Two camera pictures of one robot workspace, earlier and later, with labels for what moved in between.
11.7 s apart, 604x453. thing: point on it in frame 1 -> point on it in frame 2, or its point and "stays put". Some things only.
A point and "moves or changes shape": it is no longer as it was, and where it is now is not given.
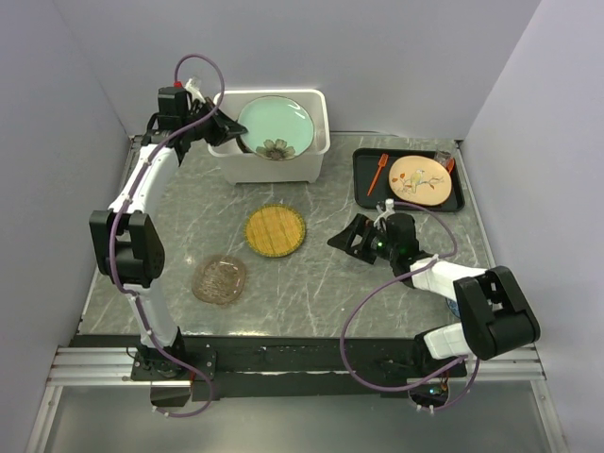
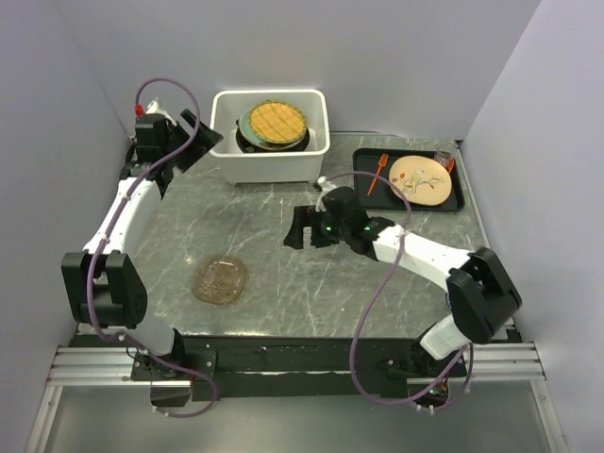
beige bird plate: [421, 180] stays put
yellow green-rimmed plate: [275, 230] -> [277, 122]
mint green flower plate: [279, 128] moves or changes shape
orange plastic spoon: [450, 164] stays put
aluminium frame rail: [98, 366] stays put
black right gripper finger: [355, 240] -> [303, 216]
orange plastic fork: [382, 162] stays put
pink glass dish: [219, 279] stays put
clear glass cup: [442, 156] stays put
